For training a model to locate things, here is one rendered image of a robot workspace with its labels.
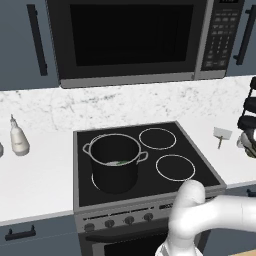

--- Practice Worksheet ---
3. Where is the grey-blue cupboard door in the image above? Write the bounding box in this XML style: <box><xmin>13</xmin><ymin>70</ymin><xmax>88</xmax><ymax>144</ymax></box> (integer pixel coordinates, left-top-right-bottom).
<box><xmin>0</xmin><ymin>0</ymin><xmax>61</xmax><ymax>92</ymax></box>
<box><xmin>227</xmin><ymin>0</ymin><xmax>256</xmax><ymax>78</ymax></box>

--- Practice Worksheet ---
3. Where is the black pot with steel handles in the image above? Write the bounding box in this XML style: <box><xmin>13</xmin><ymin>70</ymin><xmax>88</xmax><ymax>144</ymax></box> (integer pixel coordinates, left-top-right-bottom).
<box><xmin>82</xmin><ymin>132</ymin><xmax>150</xmax><ymax>195</ymax></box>

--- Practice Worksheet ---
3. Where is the black oven door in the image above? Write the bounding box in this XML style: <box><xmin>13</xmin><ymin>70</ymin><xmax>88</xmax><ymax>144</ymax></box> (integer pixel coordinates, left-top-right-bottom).
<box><xmin>78</xmin><ymin>228</ymin><xmax>212</xmax><ymax>256</ymax></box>

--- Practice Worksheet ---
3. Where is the black steel cooker with hob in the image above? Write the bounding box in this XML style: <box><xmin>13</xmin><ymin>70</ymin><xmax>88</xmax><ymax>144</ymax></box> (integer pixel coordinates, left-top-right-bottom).
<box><xmin>72</xmin><ymin>120</ymin><xmax>228</xmax><ymax>256</ymax></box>

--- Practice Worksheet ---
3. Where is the black cupboard door handle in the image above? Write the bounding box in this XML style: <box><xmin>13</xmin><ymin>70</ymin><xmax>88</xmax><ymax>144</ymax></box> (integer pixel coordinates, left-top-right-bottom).
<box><xmin>26</xmin><ymin>3</ymin><xmax>49</xmax><ymax>77</ymax></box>
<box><xmin>232</xmin><ymin>4</ymin><xmax>256</xmax><ymax>66</ymax></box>

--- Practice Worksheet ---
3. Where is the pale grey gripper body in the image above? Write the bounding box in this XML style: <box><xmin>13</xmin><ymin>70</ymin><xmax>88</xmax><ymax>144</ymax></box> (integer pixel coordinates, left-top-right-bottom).
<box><xmin>236</xmin><ymin>129</ymin><xmax>256</xmax><ymax>159</ymax></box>

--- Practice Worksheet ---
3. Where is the black cooker knob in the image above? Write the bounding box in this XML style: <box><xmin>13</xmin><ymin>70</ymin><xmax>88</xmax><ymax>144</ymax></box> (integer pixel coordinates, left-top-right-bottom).
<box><xmin>123</xmin><ymin>215</ymin><xmax>136</xmax><ymax>226</ymax></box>
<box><xmin>143</xmin><ymin>212</ymin><xmax>155</xmax><ymax>223</ymax></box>
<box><xmin>103</xmin><ymin>218</ymin><xmax>116</xmax><ymax>230</ymax></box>
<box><xmin>83</xmin><ymin>222</ymin><xmax>96</xmax><ymax>234</ymax></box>

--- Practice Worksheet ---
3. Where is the black and steel microwave oven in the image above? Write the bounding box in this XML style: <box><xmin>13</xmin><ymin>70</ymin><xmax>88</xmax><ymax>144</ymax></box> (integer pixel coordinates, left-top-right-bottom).
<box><xmin>45</xmin><ymin>0</ymin><xmax>246</xmax><ymax>90</ymax></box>

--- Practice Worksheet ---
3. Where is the black oven door handle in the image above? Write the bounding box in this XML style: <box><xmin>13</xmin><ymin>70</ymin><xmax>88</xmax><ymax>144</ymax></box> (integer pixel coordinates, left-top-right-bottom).
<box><xmin>85</xmin><ymin>228</ymin><xmax>172</xmax><ymax>244</ymax></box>

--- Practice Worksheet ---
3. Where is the pale beige bottle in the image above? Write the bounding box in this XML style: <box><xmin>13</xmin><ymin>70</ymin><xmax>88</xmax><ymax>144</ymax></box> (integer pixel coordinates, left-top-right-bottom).
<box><xmin>8</xmin><ymin>114</ymin><xmax>31</xmax><ymax>157</ymax></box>

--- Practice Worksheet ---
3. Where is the grey spatula with wooden handle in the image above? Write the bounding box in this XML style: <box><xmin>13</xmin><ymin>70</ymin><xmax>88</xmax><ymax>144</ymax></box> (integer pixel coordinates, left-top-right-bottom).
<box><xmin>212</xmin><ymin>126</ymin><xmax>234</xmax><ymax>150</ymax></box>

